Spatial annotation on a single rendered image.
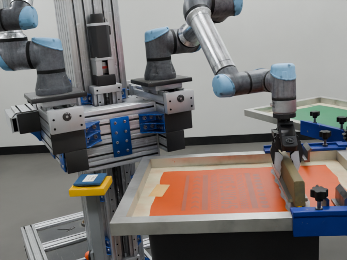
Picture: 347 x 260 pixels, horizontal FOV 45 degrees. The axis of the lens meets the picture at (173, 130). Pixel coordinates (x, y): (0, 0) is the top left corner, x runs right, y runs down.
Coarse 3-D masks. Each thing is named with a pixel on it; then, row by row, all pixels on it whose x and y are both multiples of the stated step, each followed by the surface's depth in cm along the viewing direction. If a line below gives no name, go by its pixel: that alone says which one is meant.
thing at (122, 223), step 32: (160, 160) 164; (192, 160) 163; (224, 160) 162; (256, 160) 161; (128, 192) 132; (128, 224) 112; (160, 224) 111; (192, 224) 110; (224, 224) 109; (256, 224) 109; (288, 224) 108
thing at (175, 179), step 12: (228, 168) 158; (240, 168) 157; (252, 168) 156; (264, 168) 155; (300, 168) 152; (312, 168) 151; (324, 168) 150; (168, 180) 151; (180, 180) 150; (264, 180) 143; (312, 180) 140; (324, 180) 139; (336, 180) 139
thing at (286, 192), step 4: (272, 164) 149; (280, 180) 133; (280, 184) 131; (284, 184) 130; (284, 188) 127; (284, 192) 125; (288, 192) 123; (288, 196) 121; (288, 200) 119; (292, 200) 119
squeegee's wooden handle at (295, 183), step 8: (280, 152) 140; (288, 160) 131; (288, 168) 125; (288, 176) 123; (296, 176) 118; (288, 184) 124; (296, 184) 115; (304, 184) 114; (296, 192) 115; (304, 192) 115; (296, 200) 116; (304, 200) 116
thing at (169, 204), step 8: (168, 192) 139; (176, 192) 139; (272, 192) 133; (280, 192) 132; (328, 192) 130; (160, 200) 134; (168, 200) 133; (176, 200) 133; (272, 200) 127; (280, 200) 127; (312, 200) 125; (152, 208) 128; (160, 208) 128; (168, 208) 127; (176, 208) 127; (248, 208) 123; (256, 208) 122; (264, 208) 122; (272, 208) 122; (280, 208) 121
